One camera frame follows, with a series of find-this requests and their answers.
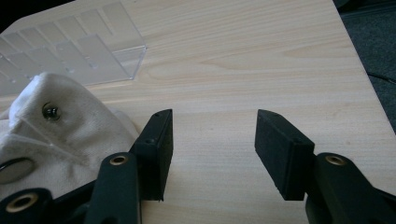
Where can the white canvas cloth with snaps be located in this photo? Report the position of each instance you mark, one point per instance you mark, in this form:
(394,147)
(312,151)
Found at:
(56,137)

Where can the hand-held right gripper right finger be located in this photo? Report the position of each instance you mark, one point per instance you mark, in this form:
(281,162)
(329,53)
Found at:
(289,155)

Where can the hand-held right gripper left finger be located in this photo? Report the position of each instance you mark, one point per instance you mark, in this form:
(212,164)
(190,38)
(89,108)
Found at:
(149,158)

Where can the clear acrylic slotted rack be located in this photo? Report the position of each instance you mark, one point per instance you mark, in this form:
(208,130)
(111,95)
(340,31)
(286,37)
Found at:
(71,49)

